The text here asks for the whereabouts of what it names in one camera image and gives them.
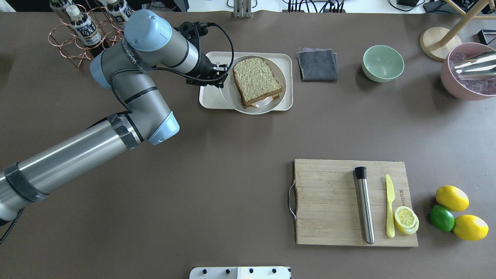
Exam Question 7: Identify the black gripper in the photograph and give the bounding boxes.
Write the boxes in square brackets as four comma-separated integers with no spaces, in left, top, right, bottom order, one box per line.
[186,53,229,87]

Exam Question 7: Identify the white plate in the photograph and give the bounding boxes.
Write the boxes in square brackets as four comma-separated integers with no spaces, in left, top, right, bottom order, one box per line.
[220,55,289,115]

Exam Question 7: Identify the bread slice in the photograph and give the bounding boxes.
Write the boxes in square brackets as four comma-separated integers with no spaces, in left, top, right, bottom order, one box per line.
[242,94,280,108]
[232,57,283,103]

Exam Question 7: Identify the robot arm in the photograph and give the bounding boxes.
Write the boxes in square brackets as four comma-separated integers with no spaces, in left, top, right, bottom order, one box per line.
[0,9,231,226]

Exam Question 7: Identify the cream rabbit tray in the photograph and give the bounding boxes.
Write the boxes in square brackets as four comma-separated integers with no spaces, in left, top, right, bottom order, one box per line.
[199,52,293,115]

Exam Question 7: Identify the fried egg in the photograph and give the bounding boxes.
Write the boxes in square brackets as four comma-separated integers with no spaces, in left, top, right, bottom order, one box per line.
[250,96,273,107]

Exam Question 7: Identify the bread slice on plate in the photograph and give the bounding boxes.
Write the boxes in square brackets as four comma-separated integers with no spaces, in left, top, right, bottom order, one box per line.
[242,94,280,108]

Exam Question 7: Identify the grey folded cloth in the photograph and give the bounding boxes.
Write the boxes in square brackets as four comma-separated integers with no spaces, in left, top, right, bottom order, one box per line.
[296,48,339,82]

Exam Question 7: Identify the tea bottle right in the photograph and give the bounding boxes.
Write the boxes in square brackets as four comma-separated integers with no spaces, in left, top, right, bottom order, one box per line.
[106,0,133,26]

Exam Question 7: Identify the tea bottle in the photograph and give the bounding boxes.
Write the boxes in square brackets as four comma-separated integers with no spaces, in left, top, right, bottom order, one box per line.
[49,0,73,24]
[106,0,133,26]
[65,5,105,57]

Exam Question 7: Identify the tea bottle front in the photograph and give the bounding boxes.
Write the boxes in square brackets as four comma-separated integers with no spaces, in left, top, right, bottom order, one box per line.
[65,5,105,57]

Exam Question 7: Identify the tea bottle back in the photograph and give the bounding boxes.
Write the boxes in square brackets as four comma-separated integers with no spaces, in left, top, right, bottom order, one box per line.
[49,0,73,24]

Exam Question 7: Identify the green bowl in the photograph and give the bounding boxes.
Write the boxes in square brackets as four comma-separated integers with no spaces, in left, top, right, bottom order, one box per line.
[362,45,405,83]

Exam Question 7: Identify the wooden cutting board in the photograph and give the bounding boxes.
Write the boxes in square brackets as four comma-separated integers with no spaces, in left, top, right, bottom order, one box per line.
[293,158,418,247]

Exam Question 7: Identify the wooden stand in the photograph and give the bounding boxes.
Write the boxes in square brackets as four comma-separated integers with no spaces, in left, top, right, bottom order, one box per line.
[420,0,495,62]

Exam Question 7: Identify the yellow plastic knife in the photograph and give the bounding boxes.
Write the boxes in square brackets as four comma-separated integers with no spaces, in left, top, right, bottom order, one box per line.
[386,174,395,238]

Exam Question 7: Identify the pink bowl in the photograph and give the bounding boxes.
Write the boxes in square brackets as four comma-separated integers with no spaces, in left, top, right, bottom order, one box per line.
[441,43,495,101]

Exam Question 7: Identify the lemon slice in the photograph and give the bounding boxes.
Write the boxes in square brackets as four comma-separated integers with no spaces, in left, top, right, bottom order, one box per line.
[394,205,419,235]

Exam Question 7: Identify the upper whole lemon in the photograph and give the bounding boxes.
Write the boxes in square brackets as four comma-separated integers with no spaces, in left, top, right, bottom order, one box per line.
[435,185,470,212]

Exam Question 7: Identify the whole lemon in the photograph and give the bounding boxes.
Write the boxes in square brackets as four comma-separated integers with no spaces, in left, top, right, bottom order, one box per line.
[435,185,470,212]
[452,214,489,241]

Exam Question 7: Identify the lime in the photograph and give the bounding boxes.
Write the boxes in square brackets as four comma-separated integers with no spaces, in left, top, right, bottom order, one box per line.
[429,205,455,233]

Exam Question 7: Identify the metal ice scoop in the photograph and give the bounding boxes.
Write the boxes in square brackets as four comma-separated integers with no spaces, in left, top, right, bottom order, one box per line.
[453,51,496,80]

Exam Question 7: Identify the ice cubes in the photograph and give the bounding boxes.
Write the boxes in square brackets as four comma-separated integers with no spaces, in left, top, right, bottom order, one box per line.
[449,52,495,95]

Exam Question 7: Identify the lower whole lemon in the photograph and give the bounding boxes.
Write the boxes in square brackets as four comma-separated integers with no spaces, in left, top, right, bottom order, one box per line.
[452,214,489,241]

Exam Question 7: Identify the copper wire bottle rack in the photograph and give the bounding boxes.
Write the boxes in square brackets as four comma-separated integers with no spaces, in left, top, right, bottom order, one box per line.
[48,0,124,68]

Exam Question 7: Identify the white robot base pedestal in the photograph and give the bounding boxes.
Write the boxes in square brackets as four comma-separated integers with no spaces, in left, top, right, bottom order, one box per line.
[189,265,292,279]

